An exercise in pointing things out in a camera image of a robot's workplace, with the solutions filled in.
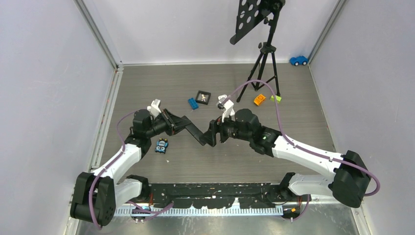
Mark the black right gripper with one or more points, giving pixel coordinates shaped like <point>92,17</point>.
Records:
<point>220,128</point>

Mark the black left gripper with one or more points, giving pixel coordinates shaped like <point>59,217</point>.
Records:
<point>180,123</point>

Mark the black battery cover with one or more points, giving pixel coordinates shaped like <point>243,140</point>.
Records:
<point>210,138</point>

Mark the white remote control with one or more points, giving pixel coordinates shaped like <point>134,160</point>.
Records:
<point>221,98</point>

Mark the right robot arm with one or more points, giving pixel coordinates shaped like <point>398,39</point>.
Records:
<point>342,176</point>

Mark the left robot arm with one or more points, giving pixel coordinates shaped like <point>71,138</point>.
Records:
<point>99,193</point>

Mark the blue toy brick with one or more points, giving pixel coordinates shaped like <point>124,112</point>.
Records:
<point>193,104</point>

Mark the blue robot face toy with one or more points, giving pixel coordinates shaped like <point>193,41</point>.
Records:
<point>161,146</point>

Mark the orange toy brick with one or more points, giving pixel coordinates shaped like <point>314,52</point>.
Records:
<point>259,99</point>

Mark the green toy brick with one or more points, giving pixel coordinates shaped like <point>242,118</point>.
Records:
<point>275,98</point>

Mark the blue toy car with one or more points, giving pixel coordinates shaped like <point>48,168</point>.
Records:
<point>299,60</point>

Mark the black tripod stand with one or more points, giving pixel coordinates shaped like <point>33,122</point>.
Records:
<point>250,14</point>

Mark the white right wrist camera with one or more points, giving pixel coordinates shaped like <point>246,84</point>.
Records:
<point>227,109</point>

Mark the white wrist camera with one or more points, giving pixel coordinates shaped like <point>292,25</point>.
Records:
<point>227,109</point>
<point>154,108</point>

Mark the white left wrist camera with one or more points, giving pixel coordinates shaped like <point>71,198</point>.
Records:
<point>154,108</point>

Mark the black square frame box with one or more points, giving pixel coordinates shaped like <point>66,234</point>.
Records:
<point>203,97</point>

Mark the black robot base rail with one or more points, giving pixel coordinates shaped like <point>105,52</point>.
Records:
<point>215,195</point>

